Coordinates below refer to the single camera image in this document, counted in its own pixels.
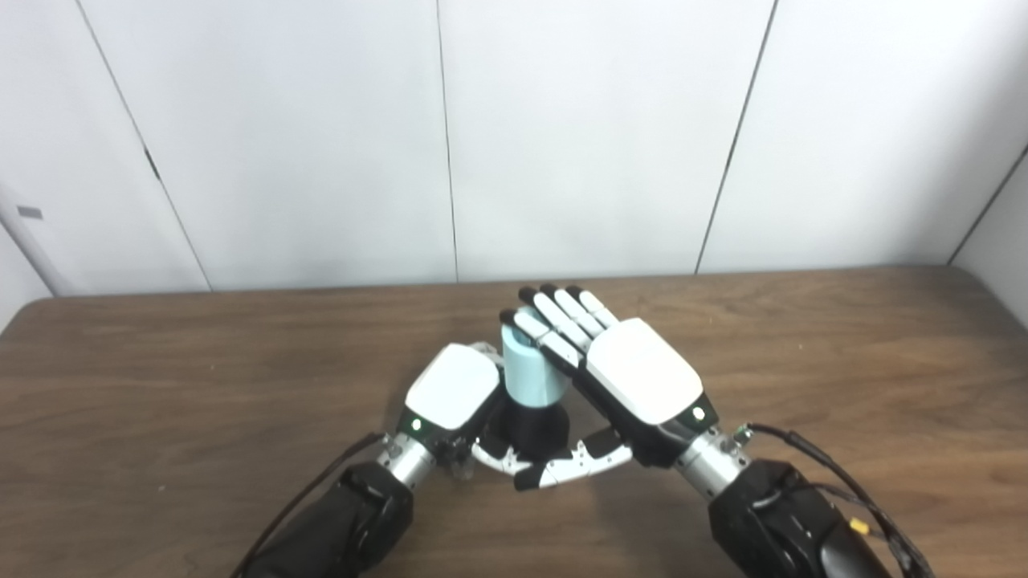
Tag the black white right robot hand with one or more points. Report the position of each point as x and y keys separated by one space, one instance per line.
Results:
x=642 y=373

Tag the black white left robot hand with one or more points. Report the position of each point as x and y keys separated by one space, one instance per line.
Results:
x=450 y=389

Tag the black funnel-shaped nozzle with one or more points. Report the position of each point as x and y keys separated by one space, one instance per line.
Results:
x=534 y=425

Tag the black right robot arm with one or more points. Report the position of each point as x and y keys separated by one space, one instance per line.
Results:
x=771 y=514

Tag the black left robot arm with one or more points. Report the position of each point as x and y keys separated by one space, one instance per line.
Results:
x=337 y=530

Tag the black wall seam clip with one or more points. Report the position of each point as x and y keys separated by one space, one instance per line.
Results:
x=151 y=163

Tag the small grey wall label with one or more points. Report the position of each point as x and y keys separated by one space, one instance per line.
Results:
x=30 y=213

